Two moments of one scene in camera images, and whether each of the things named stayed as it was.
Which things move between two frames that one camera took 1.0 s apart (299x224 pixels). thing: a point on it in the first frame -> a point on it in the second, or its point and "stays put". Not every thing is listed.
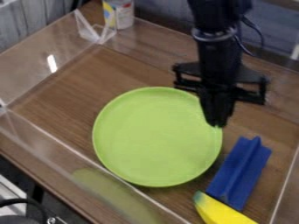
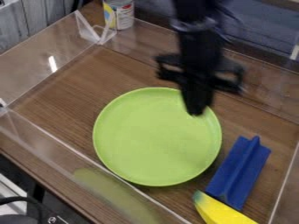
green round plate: x=154 y=138 stays put
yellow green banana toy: x=214 y=212 stays put
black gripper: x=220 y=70 -> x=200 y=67
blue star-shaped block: x=240 y=171 stays put
